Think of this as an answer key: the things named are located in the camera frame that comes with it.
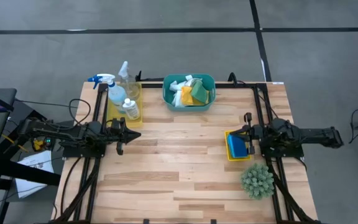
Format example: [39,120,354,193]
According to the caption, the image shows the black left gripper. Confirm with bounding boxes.
[106,118,142,156]

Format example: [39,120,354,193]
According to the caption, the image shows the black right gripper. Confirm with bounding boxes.
[230,111,270,156]

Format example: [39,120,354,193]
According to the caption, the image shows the blue sponge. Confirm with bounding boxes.
[227,133,249,159]

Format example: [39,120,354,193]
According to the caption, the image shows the small white labelled bottle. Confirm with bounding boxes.
[121,98,141,121]

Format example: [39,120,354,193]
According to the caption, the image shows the white spray bottle blue trigger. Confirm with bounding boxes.
[87,73,128,114]

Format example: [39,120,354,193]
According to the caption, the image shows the clear spray bottle white trigger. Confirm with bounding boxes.
[117,60,141,102]

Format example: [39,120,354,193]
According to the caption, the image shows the sponges and cloths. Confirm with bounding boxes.
[168,74,203,108]

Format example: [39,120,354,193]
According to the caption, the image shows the green cloth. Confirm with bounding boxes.
[190,79,210,105]

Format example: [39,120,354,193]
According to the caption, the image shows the yellow sponge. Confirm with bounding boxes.
[180,85,211,106]

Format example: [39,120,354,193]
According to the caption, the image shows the yellow translucent plastic tray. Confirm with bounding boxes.
[105,81,144,129]

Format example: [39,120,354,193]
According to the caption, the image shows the yellow slotted plastic basket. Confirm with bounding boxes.
[224,129,252,162]

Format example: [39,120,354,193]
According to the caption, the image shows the frosted green potted plant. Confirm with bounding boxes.
[240,163,275,201]

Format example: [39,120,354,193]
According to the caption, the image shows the teal plastic bin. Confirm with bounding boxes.
[162,73,217,113]

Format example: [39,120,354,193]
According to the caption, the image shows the small yellow tool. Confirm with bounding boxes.
[32,139,45,152]

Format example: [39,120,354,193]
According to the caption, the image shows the white paper sheets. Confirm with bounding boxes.
[14,150,55,199]

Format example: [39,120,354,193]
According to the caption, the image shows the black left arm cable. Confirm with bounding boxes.
[69,98,92,126]

